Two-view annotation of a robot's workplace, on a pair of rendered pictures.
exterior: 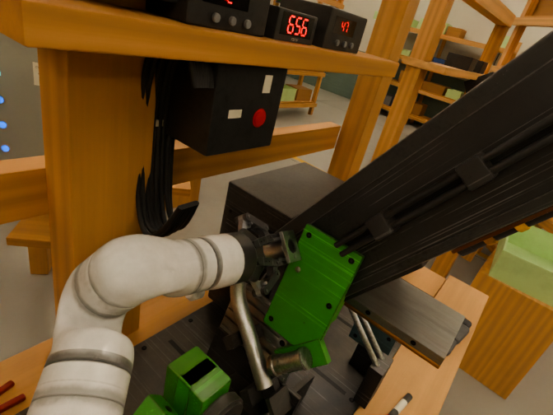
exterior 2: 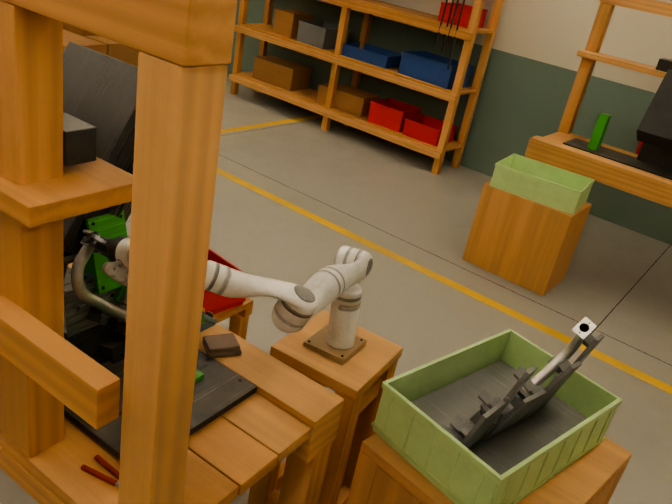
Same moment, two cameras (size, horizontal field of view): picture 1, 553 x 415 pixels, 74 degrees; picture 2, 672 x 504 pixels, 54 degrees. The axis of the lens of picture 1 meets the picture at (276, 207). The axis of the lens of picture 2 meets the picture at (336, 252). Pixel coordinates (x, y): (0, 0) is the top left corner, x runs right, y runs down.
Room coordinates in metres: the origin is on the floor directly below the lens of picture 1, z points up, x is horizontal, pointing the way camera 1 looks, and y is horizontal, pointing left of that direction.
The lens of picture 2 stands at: (-0.02, 1.48, 2.05)
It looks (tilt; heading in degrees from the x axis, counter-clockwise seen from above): 26 degrees down; 268
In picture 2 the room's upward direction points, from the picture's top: 11 degrees clockwise
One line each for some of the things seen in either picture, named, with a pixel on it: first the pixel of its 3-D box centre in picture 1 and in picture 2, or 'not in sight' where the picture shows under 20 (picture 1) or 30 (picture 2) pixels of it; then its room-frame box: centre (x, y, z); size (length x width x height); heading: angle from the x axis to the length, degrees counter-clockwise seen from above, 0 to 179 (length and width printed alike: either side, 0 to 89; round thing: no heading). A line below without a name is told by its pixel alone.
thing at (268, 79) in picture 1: (225, 100); not in sight; (0.66, 0.14, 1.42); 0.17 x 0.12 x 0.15; 148
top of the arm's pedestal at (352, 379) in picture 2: not in sight; (338, 351); (-0.16, -0.32, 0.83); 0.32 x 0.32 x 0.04; 61
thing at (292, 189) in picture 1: (282, 243); not in sight; (0.80, -0.04, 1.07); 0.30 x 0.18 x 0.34; 148
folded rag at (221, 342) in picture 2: not in sight; (222, 345); (0.19, -0.12, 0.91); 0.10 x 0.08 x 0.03; 26
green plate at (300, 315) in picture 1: (319, 283); (102, 247); (0.54, -0.11, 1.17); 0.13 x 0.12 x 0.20; 148
